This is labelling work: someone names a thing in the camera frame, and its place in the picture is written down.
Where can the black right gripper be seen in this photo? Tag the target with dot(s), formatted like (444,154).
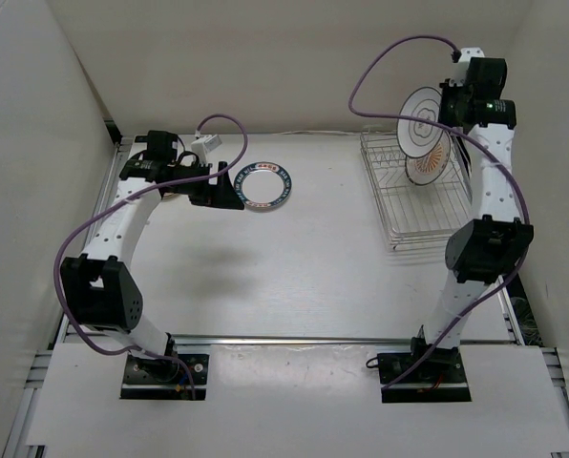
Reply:
(447,93)

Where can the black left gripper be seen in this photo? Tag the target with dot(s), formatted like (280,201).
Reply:
(220,196)

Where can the white plate green rim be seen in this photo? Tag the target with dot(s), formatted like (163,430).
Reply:
(263,186)

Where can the white plate flower outline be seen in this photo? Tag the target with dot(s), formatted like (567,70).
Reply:
(416,133)

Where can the cream plate with black spot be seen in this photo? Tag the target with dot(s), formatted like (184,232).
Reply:
(170,195)

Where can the white plate orange pattern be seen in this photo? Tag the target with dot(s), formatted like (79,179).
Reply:
(427,169)

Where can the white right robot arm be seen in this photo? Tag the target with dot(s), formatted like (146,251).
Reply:
(497,236)

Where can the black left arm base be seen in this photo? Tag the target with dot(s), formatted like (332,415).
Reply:
(146,380)

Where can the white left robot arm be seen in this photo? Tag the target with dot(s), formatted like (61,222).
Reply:
(96,288)

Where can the white front cover board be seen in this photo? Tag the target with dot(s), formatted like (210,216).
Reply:
(318,401)

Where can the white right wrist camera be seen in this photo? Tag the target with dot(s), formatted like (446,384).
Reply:
(461,66)

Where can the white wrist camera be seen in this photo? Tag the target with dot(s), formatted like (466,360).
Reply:
(461,66)
(203,145)

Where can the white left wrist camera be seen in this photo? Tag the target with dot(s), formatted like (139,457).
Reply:
(203,145)

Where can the wire dish rack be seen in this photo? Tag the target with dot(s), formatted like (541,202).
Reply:
(413,216)

